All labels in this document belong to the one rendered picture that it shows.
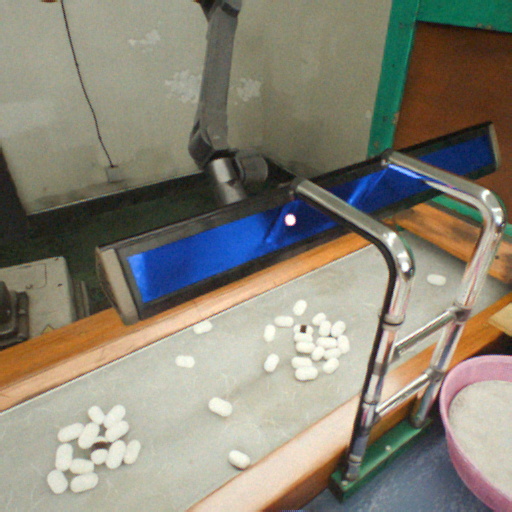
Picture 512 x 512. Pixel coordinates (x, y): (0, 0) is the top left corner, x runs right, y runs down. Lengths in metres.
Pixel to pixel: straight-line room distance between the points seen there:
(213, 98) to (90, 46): 1.71
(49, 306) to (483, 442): 1.15
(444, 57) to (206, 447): 0.86
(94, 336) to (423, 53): 0.88
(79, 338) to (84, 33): 1.96
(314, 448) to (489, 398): 0.33
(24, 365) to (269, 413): 0.42
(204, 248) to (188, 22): 2.38
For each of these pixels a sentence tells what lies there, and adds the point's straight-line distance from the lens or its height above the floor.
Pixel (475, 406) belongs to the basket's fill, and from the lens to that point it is 0.80.
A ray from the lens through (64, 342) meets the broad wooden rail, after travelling 0.83.
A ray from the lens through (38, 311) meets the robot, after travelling 1.39.
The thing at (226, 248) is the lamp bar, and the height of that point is 1.08.
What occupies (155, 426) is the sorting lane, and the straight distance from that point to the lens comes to 0.70.
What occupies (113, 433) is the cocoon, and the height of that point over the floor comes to 0.76.
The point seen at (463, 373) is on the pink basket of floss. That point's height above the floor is 0.75.
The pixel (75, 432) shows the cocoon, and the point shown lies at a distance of 0.71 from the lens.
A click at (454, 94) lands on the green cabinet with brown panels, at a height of 1.09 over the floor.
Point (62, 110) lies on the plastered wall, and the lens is 2.59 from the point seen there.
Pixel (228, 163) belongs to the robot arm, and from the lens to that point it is 0.84.
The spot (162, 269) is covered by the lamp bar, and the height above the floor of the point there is 1.08.
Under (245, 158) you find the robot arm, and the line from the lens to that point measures 0.87.
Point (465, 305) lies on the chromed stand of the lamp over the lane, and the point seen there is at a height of 0.98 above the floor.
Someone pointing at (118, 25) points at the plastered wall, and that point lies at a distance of 2.60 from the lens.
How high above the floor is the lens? 1.32
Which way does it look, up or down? 36 degrees down
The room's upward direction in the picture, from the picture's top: straight up
